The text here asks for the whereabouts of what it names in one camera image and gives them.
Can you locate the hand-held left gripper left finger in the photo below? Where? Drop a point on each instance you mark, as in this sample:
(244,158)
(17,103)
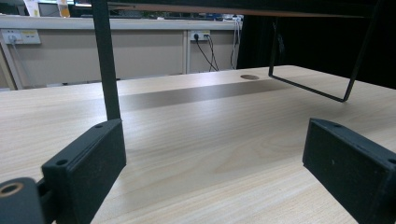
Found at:
(84,168)

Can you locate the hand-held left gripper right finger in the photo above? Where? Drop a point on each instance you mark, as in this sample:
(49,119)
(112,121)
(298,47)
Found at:
(351,168)

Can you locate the black two-tier shelf rack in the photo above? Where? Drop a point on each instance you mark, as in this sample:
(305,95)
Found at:
(106,62)

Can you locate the dark curtain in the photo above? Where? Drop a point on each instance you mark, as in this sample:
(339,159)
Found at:
(314,43)

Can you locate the white wall socket yellow label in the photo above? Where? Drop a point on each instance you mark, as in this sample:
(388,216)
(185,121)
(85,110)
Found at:
(21,36)

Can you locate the white wall socket with plugs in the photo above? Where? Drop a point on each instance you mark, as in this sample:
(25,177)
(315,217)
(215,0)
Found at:
(200,34)

